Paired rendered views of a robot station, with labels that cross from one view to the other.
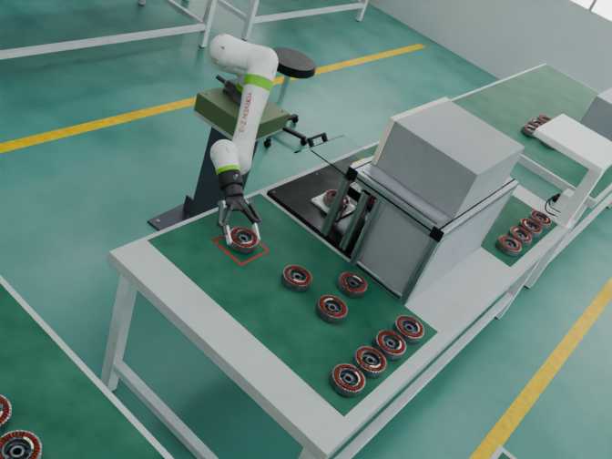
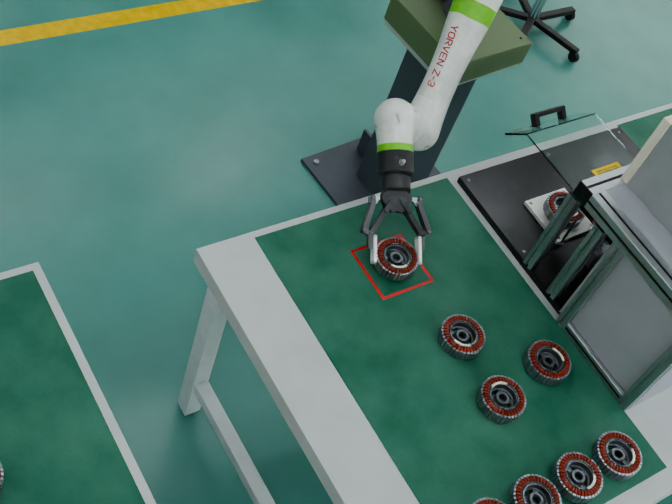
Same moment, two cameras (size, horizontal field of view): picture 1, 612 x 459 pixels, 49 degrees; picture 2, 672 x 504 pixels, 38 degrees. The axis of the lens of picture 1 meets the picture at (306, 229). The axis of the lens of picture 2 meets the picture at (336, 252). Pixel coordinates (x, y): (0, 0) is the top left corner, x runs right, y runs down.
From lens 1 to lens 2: 49 cm
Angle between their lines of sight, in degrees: 18
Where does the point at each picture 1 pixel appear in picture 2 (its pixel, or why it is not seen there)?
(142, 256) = (241, 263)
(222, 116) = (422, 37)
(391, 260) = (617, 339)
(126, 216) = (273, 147)
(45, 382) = (59, 442)
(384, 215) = (621, 270)
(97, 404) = (119, 491)
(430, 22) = not seen: outside the picture
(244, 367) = (340, 471)
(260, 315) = (389, 390)
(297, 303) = (451, 379)
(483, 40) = not seen: outside the picture
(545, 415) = not seen: outside the picture
